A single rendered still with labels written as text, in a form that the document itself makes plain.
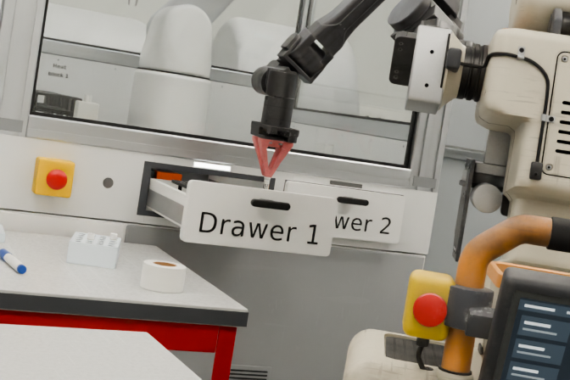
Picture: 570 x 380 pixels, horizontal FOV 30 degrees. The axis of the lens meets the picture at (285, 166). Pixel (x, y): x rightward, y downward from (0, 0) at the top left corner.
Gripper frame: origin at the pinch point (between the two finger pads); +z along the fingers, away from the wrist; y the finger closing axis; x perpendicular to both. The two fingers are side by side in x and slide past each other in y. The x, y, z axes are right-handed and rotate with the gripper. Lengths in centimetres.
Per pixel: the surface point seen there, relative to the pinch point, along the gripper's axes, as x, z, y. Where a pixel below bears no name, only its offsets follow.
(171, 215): 16.7, 10.9, 2.8
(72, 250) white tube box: 37.1, 16.5, -10.9
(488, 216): -154, 23, 157
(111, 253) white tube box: 30.7, 15.9, -12.6
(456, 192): -152, 18, 181
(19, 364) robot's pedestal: 54, 16, -77
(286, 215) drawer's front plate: -0.8, 6.4, -11.1
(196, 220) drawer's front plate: 16.1, 9.0, -11.2
